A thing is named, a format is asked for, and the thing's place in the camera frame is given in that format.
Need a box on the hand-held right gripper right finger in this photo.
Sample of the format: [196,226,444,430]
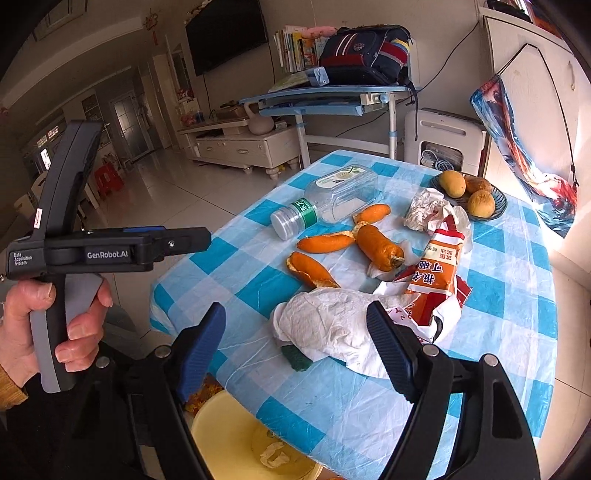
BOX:
[365,300,541,480]

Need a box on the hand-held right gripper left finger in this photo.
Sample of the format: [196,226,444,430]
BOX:
[92,302,227,480]

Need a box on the large white tissue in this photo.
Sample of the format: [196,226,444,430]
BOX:
[270,288,416,380]

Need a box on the yellow plastic bin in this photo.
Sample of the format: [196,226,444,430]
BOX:
[190,390,325,480]

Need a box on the orange peel with stem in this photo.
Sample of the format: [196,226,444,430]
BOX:
[356,224,406,274]

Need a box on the curled orange peel piece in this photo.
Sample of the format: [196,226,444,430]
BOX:
[285,251,341,289]

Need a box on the long orange peel piece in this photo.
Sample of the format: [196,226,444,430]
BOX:
[296,232,359,253]

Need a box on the small orange peel piece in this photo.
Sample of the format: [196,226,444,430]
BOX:
[352,203,392,226]

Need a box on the clear plastic bottle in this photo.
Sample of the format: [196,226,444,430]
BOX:
[270,167,380,241]

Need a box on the person's left forearm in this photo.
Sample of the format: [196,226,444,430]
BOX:
[0,364,29,412]

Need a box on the person's left hand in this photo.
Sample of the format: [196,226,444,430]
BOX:
[0,278,114,389]

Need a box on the red plastic stool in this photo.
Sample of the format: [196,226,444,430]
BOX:
[93,164,126,197]

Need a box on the blue checked tablecloth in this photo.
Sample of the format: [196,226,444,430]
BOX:
[150,148,560,480]

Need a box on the orange snack wrapper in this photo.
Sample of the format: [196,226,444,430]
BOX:
[392,204,472,324]

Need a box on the dark green sponge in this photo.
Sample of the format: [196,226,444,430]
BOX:
[281,343,320,373]

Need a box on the white television cabinet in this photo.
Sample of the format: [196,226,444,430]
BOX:
[177,115,304,181]

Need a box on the white tissue scrap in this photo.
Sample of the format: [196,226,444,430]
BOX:
[259,442,290,467]

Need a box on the beige vase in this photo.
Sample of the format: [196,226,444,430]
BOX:
[243,102,275,136]

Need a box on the small crumpled white tissue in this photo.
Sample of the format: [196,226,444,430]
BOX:
[403,188,447,232]

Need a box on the brown mango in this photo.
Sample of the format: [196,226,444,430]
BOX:
[467,189,496,219]
[463,175,494,195]

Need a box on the yellow mango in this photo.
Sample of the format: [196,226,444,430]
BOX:
[437,169,467,199]

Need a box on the dark fruit bowl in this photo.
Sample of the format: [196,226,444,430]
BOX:
[428,177,508,223]

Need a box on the green book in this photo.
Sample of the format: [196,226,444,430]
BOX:
[267,71,313,93]

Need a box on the blue study desk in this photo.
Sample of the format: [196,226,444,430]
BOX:
[239,82,422,172]

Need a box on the black flat television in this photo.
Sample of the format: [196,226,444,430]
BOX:
[185,0,270,78]

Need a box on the white air purifier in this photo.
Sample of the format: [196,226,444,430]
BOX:
[403,107,488,179]

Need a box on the row of books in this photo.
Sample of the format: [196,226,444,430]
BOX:
[273,25,324,75]

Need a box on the printed hanging cloth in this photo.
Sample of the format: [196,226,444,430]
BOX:
[469,74,579,239]

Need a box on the dark blue striped backpack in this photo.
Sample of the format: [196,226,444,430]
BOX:
[318,26,413,86]

